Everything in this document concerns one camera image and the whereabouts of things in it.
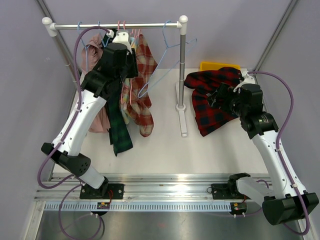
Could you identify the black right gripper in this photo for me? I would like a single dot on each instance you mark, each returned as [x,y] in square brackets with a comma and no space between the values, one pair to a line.
[224,90]

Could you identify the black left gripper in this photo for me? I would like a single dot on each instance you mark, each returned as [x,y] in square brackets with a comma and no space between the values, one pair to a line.
[131,58]

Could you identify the red black plaid skirt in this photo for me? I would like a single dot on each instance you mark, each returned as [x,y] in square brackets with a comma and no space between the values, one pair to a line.
[203,84]

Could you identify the pink hanger with plaid skirt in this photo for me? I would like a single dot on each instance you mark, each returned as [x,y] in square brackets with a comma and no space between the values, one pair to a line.
[127,86]

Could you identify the red beige plaid skirt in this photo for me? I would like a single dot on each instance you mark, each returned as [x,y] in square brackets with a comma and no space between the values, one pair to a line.
[140,110]

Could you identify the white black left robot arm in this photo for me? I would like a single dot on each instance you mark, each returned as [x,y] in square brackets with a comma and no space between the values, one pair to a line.
[99,85]

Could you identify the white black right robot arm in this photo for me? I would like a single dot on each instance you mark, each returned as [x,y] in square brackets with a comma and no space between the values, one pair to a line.
[288,200]

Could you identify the pink pleated skirt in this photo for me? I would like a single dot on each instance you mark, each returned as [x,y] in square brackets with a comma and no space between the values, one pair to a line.
[91,54]

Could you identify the blue hanger with pink skirt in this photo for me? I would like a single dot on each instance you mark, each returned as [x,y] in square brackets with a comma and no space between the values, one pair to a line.
[83,42]

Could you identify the dark green plaid skirt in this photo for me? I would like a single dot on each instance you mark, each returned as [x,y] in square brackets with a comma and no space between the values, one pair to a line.
[118,133]

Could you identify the pastel tie-dye garment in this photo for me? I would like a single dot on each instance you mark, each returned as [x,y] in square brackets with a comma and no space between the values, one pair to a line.
[124,108]

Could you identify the yellow plastic tray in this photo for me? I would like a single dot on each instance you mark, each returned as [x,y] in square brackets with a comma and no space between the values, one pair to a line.
[213,66]

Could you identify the silver white clothes rack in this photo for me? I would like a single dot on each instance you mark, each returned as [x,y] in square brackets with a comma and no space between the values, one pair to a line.
[53,28]

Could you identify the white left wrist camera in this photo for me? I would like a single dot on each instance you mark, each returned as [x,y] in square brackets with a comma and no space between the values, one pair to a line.
[117,36]

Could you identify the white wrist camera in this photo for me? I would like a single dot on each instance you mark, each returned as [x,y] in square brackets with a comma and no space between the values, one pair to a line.
[117,36]
[247,79]

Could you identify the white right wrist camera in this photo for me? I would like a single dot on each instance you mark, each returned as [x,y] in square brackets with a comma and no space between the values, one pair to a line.
[247,79]

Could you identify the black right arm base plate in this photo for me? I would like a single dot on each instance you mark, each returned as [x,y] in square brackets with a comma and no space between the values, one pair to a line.
[221,191]

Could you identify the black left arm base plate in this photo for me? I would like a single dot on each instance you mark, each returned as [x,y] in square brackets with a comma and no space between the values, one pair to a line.
[113,191]

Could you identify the white slotted cable duct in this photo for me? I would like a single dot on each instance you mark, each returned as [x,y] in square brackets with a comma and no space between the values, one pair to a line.
[139,206]

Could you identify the aluminium mounting rail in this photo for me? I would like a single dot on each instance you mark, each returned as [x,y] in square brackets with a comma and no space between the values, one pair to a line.
[144,188]

